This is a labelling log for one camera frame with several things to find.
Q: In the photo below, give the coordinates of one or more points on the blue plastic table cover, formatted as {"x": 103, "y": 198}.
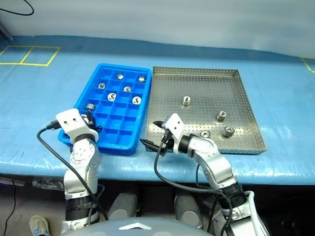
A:
{"x": 37, "y": 98}

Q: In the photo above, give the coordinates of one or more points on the perforated steel tray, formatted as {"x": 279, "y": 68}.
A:
{"x": 209, "y": 88}

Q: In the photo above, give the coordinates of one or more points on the crumpled clear plastic sheet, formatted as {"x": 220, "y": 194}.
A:
{"x": 46, "y": 184}

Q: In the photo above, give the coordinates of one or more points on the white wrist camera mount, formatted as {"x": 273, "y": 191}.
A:
{"x": 72, "y": 121}
{"x": 175, "y": 125}

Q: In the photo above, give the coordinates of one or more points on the grey rounded shape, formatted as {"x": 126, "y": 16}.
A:
{"x": 188, "y": 210}
{"x": 123, "y": 206}

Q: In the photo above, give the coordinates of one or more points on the white and blue shoe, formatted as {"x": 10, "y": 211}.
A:
{"x": 39, "y": 225}

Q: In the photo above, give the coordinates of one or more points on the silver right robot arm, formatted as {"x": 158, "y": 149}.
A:
{"x": 216, "y": 162}

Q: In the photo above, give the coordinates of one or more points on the blue compartment plastic tray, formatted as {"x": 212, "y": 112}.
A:
{"x": 118, "y": 123}

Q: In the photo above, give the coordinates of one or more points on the grey robot torso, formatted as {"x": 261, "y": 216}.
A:
{"x": 133, "y": 229}

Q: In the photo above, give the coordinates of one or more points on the metal nut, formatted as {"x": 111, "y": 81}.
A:
{"x": 186, "y": 100}
{"x": 204, "y": 134}
{"x": 228, "y": 131}

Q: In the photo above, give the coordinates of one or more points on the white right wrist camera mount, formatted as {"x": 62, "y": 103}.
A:
{"x": 175, "y": 125}

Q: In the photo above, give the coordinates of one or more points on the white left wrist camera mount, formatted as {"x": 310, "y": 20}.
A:
{"x": 72, "y": 121}

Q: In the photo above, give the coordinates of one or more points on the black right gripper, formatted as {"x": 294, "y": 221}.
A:
{"x": 167, "y": 142}

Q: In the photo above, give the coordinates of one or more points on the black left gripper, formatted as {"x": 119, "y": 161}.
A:
{"x": 91, "y": 124}

